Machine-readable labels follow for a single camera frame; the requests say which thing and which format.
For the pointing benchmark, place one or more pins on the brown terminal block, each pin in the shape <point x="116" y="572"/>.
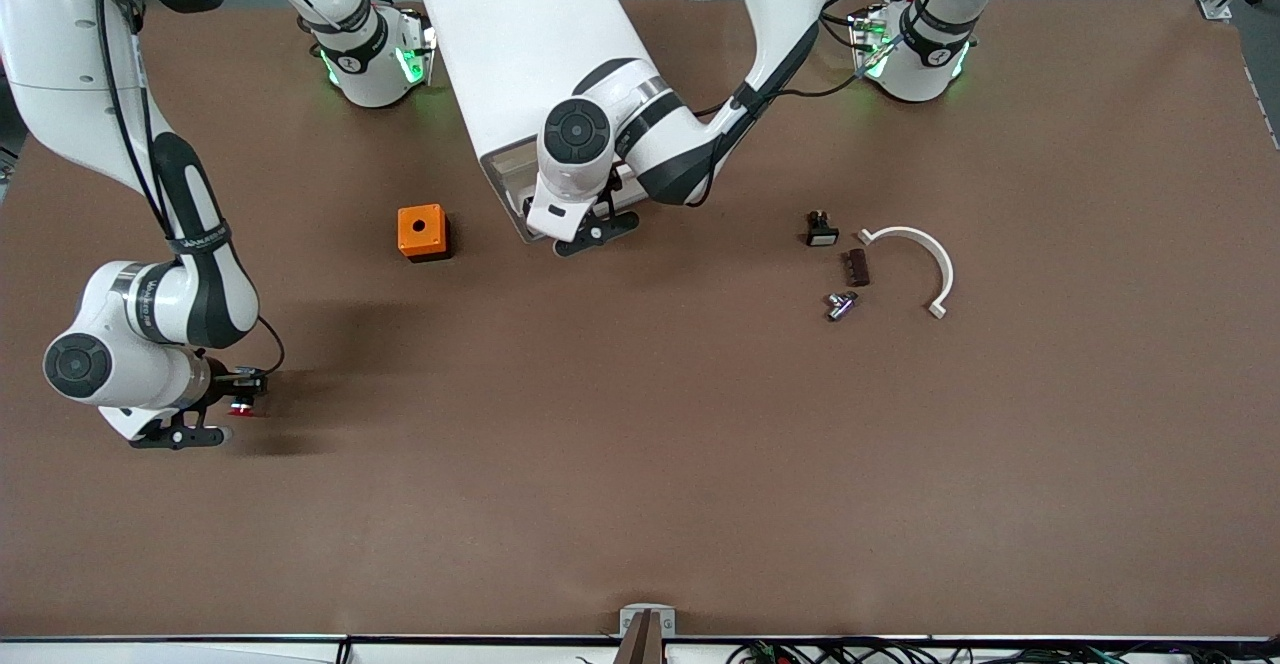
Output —
<point x="859" y="268"/>

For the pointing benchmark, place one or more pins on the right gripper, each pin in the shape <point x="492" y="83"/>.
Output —
<point x="218" y="383"/>

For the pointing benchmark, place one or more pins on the brown mounting post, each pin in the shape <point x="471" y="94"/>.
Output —
<point x="645" y="644"/>

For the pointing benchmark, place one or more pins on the right arm base connector panel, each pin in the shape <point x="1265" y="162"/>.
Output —
<point x="415" y="54"/>

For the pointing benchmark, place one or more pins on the grey metal bracket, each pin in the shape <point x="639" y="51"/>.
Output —
<point x="628" y="616"/>

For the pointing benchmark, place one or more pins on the orange box with hole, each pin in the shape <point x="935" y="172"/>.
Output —
<point x="432" y="236"/>

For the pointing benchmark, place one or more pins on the black switch with white face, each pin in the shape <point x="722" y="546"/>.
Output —
<point x="822" y="236"/>

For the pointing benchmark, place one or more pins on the white curved plastic arc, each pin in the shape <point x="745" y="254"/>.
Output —
<point x="946" y="274"/>

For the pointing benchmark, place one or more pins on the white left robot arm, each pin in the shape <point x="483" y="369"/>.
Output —
<point x="915" y="79"/>

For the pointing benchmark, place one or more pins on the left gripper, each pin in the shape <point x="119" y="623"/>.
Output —
<point x="527" y="204"/>

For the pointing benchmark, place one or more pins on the white table edge rail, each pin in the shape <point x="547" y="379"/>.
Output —
<point x="200" y="652"/>

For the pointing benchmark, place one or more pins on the silver metal connector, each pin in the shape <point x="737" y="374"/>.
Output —
<point x="840" y="308"/>

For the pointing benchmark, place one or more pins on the red push button switch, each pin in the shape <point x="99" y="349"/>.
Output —
<point x="243" y="410"/>

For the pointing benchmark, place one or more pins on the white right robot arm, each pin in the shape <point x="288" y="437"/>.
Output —
<point x="60" y="44"/>

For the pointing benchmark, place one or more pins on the brown table cover mat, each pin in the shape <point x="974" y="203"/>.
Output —
<point x="640" y="444"/>

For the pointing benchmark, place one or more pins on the left arm base connector panel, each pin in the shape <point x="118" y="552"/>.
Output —
<point x="868" y="44"/>

